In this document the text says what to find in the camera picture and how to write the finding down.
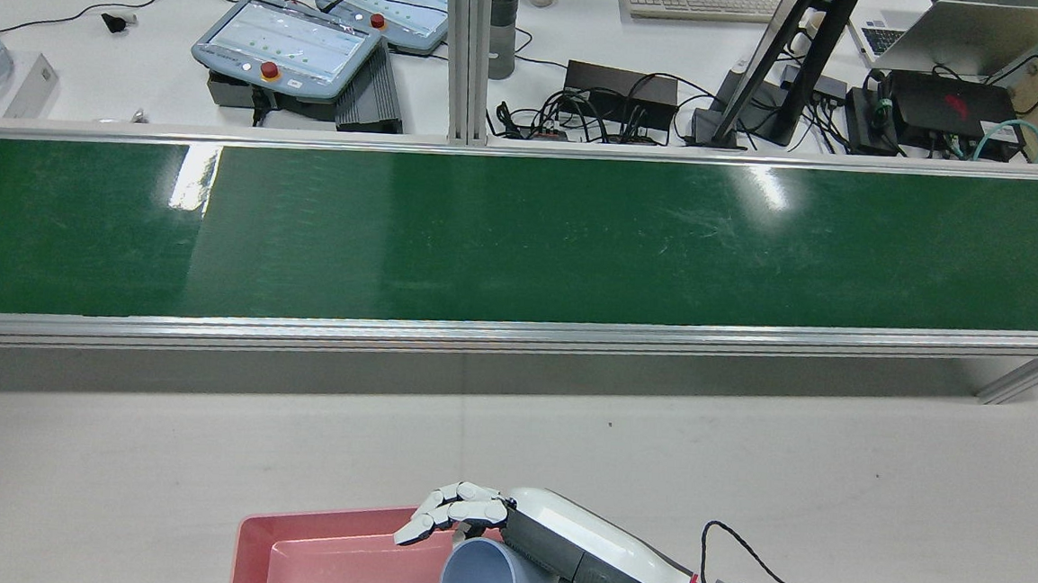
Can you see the small white box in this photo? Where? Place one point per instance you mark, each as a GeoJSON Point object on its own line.
{"type": "Point", "coordinates": [31, 86]}

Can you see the black monitor with stand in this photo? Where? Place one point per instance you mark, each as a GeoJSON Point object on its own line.
{"type": "Point", "coordinates": [796, 101]}

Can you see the black power adapter brick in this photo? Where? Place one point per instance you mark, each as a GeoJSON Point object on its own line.
{"type": "Point", "coordinates": [617, 86]}

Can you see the light blue plastic cup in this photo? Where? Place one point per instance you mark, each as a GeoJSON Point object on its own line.
{"type": "Point", "coordinates": [483, 582]}

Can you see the white keyboard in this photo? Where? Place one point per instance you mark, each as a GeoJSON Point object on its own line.
{"type": "Point", "coordinates": [699, 3]}

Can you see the grey teach pendant red button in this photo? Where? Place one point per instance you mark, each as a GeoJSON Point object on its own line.
{"type": "Point", "coordinates": [401, 5]}
{"type": "Point", "coordinates": [282, 43]}

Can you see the aluminium profile post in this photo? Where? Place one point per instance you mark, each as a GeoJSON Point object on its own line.
{"type": "Point", "coordinates": [466, 54]}

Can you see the black flat box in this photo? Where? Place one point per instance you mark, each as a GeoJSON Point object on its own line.
{"type": "Point", "coordinates": [234, 92]}

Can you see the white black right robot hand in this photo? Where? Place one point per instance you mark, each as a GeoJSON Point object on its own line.
{"type": "Point", "coordinates": [577, 520]}

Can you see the dark grey water bottle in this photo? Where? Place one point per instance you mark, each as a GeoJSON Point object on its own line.
{"type": "Point", "coordinates": [503, 29]}

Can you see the small black white plug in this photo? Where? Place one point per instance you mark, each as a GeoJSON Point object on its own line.
{"type": "Point", "coordinates": [114, 23]}

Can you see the green conveyor belt aluminium frame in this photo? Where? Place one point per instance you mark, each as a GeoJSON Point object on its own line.
{"type": "Point", "coordinates": [522, 238]}

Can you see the silver laptop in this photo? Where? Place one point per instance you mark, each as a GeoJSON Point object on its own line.
{"type": "Point", "coordinates": [967, 35]}

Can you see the black mini computer red logo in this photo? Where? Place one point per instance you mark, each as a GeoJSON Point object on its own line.
{"type": "Point", "coordinates": [945, 106]}

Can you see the black usb hub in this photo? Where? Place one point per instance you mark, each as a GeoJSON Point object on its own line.
{"type": "Point", "coordinates": [824, 85]}

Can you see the grey ribbed metal box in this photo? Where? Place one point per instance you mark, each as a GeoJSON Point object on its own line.
{"type": "Point", "coordinates": [373, 93]}

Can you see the pink plastic box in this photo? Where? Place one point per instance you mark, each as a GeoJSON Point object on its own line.
{"type": "Point", "coordinates": [331, 559]}

